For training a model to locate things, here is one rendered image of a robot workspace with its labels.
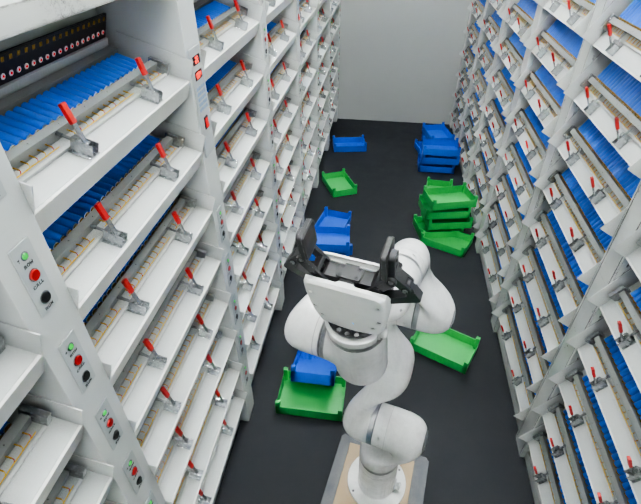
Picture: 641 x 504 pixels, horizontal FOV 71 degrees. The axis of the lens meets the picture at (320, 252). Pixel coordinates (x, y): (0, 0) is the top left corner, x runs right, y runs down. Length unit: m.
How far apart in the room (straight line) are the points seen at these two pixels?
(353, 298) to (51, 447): 0.61
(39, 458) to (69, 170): 0.47
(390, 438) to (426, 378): 1.08
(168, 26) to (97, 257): 0.57
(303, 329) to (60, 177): 0.45
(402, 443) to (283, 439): 0.92
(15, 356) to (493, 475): 1.81
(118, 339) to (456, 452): 1.54
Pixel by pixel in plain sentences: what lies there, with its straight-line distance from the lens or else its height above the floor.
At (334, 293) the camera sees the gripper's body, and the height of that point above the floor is 1.49.
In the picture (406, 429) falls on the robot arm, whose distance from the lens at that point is 1.30.
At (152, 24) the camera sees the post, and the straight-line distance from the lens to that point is 1.23.
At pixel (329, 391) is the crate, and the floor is 0.00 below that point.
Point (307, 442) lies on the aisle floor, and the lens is 2.12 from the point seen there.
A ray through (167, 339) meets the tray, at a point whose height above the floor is 0.94.
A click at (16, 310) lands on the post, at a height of 1.40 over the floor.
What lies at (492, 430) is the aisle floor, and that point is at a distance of 2.27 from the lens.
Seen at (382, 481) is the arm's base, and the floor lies 0.47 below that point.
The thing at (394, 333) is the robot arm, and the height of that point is 1.00.
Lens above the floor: 1.84
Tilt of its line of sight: 38 degrees down
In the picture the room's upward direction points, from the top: straight up
